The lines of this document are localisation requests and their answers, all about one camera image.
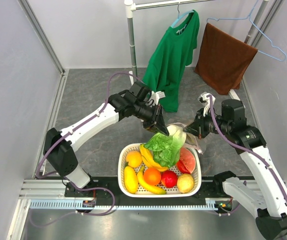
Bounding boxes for red apple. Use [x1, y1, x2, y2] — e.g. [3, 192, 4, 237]
[161, 170, 178, 188]

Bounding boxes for green t-shirt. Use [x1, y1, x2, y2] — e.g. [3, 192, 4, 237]
[142, 10, 200, 113]

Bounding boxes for yellow banana bunch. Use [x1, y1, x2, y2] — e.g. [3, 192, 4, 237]
[139, 144, 169, 172]

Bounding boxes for yellow mango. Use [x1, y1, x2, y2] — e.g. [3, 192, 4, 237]
[123, 166, 139, 194]

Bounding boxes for single yellow banana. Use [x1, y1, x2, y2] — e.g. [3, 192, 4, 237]
[137, 166, 167, 195]

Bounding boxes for teal clothes hanger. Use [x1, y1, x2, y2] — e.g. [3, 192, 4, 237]
[170, 0, 195, 28]

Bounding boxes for blue wire hanger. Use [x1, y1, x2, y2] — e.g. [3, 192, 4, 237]
[206, 0, 287, 62]

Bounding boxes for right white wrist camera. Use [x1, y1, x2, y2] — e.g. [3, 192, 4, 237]
[198, 92, 216, 117]

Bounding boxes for orange fruit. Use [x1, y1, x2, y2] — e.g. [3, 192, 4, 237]
[143, 167, 162, 186]

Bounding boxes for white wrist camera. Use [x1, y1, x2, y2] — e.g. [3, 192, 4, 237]
[147, 91, 166, 107]
[198, 92, 216, 117]

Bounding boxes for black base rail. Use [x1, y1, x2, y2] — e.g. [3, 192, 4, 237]
[64, 176, 231, 206]

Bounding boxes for white clothes rack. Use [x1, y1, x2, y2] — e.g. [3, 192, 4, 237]
[123, 0, 269, 100]

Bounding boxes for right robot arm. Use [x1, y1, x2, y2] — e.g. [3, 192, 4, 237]
[184, 93, 287, 240]

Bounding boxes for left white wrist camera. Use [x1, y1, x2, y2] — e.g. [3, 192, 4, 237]
[147, 91, 166, 107]

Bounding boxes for clear dotted zip bag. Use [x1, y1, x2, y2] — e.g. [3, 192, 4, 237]
[167, 122, 206, 154]

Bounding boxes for watermelon slice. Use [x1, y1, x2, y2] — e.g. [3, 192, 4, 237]
[176, 147, 196, 174]

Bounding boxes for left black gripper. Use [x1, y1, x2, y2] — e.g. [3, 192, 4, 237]
[133, 101, 169, 137]

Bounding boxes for brown towel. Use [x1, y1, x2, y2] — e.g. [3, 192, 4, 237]
[194, 23, 258, 95]

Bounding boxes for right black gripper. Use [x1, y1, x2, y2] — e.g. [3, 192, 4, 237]
[183, 107, 232, 139]

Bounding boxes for yellow peach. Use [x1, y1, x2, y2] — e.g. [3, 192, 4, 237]
[125, 151, 142, 168]

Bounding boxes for white slotted cable duct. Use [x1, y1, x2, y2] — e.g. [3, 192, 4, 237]
[29, 199, 218, 211]

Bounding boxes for green plastic cabbage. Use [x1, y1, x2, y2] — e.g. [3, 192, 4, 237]
[144, 124, 187, 168]

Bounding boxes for white perforated basket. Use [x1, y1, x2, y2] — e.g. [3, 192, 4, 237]
[118, 143, 202, 198]

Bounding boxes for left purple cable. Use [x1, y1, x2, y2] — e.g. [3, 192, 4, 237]
[34, 70, 144, 180]

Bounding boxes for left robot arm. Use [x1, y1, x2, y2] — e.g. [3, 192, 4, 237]
[43, 81, 169, 197]

